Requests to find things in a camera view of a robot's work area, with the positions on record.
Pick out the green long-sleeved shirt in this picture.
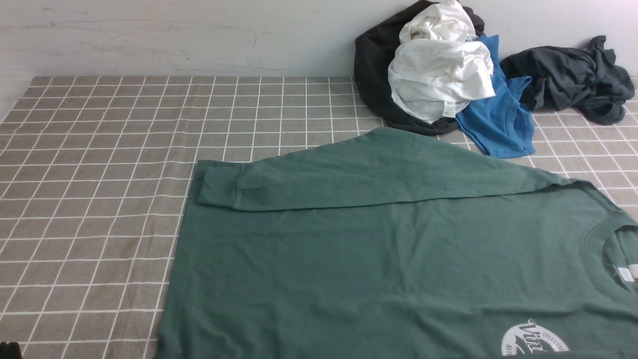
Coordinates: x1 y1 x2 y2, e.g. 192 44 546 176
156 128 638 359

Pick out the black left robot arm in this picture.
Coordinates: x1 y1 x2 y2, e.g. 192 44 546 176
0 342 22 359

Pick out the white crumpled shirt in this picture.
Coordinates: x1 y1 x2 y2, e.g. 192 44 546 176
388 0 495 124

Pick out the blue t-shirt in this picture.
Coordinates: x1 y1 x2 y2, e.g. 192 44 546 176
456 34 535 159

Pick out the dark grey crumpled shirt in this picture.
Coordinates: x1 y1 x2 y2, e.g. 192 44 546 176
500 35 635 125

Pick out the black garment in pile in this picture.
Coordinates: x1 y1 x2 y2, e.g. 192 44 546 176
354 0 484 136

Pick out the grey checkered tablecloth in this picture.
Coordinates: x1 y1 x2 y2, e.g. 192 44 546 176
0 76 638 359

